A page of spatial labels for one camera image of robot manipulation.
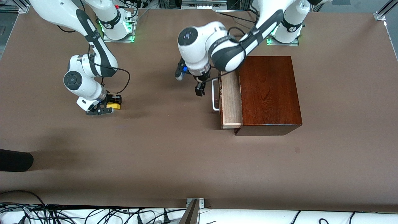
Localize light wood drawer white handle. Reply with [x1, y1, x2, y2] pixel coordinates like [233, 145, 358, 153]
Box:
[212, 71, 243, 129]

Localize dark wooden drawer cabinet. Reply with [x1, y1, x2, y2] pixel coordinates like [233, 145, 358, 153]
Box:
[234, 56, 303, 136]

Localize brown paper table cover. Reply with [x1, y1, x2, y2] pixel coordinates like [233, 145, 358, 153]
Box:
[0, 6, 398, 212]

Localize black rounded cylinder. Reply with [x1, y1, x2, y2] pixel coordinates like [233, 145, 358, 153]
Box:
[0, 149, 34, 172]

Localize dark metal strut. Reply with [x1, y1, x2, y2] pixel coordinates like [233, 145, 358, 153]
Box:
[178, 199, 199, 224]

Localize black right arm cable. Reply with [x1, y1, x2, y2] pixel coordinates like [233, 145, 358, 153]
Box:
[89, 44, 131, 95]

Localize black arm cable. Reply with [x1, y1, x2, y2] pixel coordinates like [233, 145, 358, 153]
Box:
[89, 44, 131, 95]
[228, 26, 259, 43]

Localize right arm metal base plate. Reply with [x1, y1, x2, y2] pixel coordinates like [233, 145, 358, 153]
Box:
[102, 9, 137, 43]

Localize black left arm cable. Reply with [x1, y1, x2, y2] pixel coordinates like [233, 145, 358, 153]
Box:
[228, 26, 259, 43]

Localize black cable on table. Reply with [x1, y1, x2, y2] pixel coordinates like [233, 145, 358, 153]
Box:
[217, 11, 259, 24]

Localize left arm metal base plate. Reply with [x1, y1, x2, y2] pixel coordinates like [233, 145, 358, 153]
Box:
[265, 15, 300, 46]

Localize tangled black power cables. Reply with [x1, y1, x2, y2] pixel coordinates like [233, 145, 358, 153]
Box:
[0, 204, 187, 224]

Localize silver metal bracket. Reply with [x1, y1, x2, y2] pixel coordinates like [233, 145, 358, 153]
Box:
[186, 198, 206, 208]

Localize black looped cable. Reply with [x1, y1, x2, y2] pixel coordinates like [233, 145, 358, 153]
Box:
[0, 190, 47, 208]

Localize aluminium frame profile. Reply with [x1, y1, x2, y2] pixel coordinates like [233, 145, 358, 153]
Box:
[373, 0, 398, 21]
[0, 0, 30, 13]

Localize white sheet under cables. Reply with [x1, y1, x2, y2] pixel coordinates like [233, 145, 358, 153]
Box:
[0, 204, 398, 224]

